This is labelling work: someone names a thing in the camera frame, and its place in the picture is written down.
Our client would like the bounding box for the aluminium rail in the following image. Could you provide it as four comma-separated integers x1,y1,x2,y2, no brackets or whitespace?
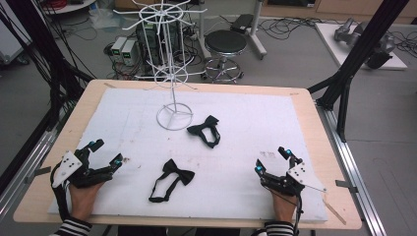
314,97,388,236
0,107,75,227

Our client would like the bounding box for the black bow tie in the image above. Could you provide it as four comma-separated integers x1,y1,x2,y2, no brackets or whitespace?
148,158,197,204
186,114,221,149

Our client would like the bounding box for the right hand-held gripper black cable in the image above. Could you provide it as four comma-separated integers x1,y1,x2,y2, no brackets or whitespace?
292,194,305,236

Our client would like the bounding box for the person's left hand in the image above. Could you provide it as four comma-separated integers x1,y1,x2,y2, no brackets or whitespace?
67,181,105,222

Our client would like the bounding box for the person's right hand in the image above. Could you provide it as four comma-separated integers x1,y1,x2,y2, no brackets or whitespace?
269,188,298,224

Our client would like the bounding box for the white foam mat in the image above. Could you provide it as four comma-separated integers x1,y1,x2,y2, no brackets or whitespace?
47,87,329,224

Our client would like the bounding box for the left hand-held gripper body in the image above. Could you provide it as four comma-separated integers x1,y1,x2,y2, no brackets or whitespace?
51,147,115,190

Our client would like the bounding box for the white bench power supply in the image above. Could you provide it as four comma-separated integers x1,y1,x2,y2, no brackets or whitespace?
120,38,141,67
110,35,129,64

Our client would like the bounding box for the metal clamp bracket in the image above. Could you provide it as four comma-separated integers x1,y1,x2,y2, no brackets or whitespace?
24,165,53,185
334,179,359,195

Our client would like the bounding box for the black computer tower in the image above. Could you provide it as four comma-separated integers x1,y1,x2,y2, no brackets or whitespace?
135,18,182,67

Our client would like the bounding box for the round white table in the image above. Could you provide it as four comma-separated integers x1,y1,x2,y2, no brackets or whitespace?
41,0,98,16

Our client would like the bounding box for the white stand leg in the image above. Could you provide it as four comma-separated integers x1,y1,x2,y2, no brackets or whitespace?
248,0,268,61

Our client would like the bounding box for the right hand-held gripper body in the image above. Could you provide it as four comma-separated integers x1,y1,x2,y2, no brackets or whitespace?
261,156,328,199

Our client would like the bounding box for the white floor board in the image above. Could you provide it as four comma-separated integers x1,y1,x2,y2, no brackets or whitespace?
314,22,409,72

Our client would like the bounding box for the black box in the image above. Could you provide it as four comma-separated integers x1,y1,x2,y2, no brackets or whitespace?
229,13,255,35

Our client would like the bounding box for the black round stool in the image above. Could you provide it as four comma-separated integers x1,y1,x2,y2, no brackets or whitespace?
200,29,249,85

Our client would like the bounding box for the black frame post with cables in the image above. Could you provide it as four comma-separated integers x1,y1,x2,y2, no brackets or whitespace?
0,0,96,132

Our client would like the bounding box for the thin wooden stick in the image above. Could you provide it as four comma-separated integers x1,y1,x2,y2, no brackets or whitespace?
322,198,348,226

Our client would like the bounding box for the white wire display rack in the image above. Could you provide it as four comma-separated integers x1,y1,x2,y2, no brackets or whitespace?
112,0,209,132

